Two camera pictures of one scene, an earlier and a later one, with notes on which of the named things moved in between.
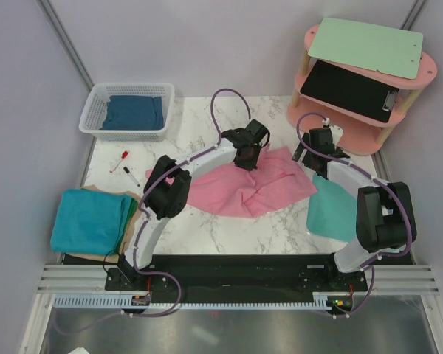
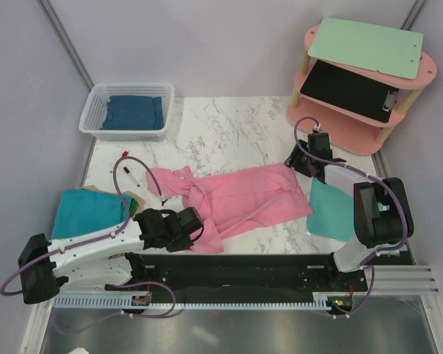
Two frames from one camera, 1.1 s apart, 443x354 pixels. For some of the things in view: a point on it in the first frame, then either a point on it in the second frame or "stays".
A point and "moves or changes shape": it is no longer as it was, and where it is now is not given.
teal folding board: [331, 211] stays
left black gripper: [252, 165] → [184, 244]
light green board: [390, 50] stays
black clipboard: [351, 90] stays
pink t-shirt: [279, 180] moves or changes shape
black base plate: [236, 273] stays
